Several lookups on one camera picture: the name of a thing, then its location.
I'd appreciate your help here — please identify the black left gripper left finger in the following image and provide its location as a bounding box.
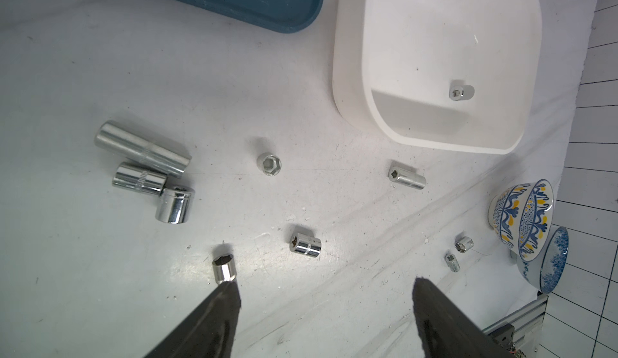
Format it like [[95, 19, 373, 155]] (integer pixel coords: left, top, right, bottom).
[[147, 281, 241, 357]]

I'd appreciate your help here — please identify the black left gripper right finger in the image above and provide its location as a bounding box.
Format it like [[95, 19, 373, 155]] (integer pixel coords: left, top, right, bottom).
[[412, 278, 512, 357]]

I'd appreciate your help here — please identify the small chrome socket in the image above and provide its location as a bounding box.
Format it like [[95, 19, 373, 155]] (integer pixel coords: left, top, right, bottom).
[[444, 253, 460, 273], [455, 237, 474, 253], [449, 80, 476, 101]]

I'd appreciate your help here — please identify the long chrome socket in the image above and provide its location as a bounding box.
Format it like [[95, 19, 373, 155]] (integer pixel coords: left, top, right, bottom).
[[388, 165, 426, 190], [94, 121, 192, 179]]

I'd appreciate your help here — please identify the wide chrome socket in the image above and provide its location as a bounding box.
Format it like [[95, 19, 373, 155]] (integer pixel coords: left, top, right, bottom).
[[155, 186, 195, 224]]

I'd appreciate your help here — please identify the medium chrome socket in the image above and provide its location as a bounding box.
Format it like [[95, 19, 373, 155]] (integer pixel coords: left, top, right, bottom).
[[112, 162, 167, 196]]

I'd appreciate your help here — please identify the white storage box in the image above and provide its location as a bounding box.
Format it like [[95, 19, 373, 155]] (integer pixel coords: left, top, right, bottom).
[[332, 0, 542, 155]]

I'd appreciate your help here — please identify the blue white patterned bowl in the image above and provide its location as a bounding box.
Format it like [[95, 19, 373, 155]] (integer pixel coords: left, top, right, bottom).
[[517, 225, 570, 294]]

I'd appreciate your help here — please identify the blue yellow patterned bowl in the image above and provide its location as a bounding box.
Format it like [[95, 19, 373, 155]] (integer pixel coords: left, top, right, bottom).
[[488, 179, 555, 262]]

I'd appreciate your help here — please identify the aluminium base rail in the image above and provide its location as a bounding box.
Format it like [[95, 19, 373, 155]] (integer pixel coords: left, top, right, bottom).
[[483, 295, 549, 357]]

